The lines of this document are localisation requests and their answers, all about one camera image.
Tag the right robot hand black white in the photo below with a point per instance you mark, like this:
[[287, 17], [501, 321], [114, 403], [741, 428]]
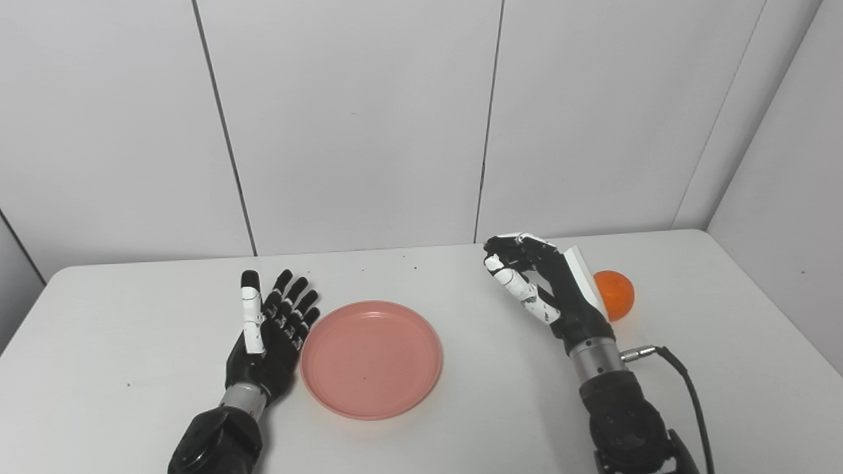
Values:
[[546, 289]]

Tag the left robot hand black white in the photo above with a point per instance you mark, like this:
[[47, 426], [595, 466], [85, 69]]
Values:
[[267, 342]]

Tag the orange fruit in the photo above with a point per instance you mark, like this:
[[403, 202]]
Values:
[[618, 296]]

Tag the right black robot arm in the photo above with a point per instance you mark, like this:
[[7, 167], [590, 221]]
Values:
[[622, 411]]

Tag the pink round plate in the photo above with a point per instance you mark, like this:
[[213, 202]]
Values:
[[371, 359]]

